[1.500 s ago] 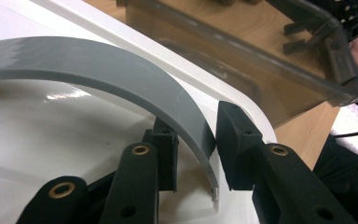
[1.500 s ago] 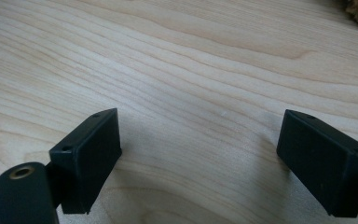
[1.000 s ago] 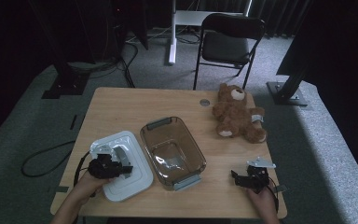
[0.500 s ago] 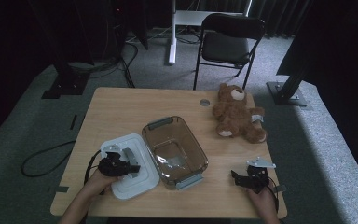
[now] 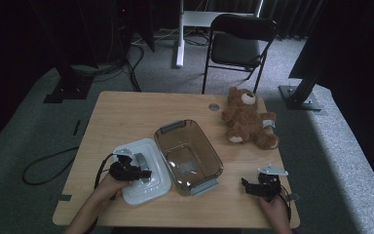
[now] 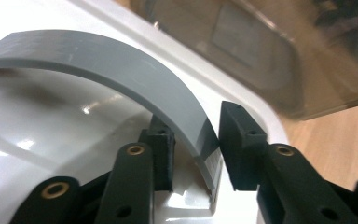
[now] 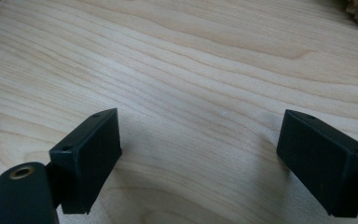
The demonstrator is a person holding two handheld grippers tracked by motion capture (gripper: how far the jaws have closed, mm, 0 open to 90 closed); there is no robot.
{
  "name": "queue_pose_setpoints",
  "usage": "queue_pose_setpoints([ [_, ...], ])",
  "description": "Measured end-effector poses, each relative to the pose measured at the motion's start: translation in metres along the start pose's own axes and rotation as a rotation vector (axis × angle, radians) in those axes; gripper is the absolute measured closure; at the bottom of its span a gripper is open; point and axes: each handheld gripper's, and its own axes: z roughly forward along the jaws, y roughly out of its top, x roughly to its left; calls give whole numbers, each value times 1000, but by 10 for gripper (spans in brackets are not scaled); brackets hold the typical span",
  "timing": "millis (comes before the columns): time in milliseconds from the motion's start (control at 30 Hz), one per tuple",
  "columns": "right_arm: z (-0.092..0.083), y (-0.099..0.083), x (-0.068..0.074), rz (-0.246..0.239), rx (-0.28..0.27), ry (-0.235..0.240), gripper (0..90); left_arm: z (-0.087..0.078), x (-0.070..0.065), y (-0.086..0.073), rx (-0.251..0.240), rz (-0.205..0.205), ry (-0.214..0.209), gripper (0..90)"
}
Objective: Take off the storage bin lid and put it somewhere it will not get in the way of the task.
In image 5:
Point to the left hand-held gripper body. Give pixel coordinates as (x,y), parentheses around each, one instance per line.
(123,170)

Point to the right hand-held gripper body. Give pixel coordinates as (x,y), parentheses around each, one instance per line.
(269,187)

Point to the grey container lid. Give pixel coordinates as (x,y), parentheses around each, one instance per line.
(149,191)

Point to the clear brown storage box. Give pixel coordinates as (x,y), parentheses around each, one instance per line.
(188,156)

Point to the brown teddy bear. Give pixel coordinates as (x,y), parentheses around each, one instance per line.
(246,123)

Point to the person's left hand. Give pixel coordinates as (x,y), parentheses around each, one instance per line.
(110,190)

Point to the person's right hand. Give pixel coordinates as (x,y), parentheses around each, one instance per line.
(277,211)

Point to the grey tape strip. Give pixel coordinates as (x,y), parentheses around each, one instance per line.
(63,197)
(293,196)

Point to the black tape strip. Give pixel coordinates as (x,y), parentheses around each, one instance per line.
(76,127)

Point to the grey table grommet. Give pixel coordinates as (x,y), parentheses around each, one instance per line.
(213,107)

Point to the black metal stand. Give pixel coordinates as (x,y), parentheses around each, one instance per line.
(68,87)
(298,97)

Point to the black folding chair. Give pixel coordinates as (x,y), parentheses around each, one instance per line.
(237,48)

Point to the black equipment rack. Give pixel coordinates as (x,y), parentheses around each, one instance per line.
(117,29)

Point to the dark curtain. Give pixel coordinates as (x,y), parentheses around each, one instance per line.
(292,16)

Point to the white desk frame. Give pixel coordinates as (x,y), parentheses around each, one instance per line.
(180,48)

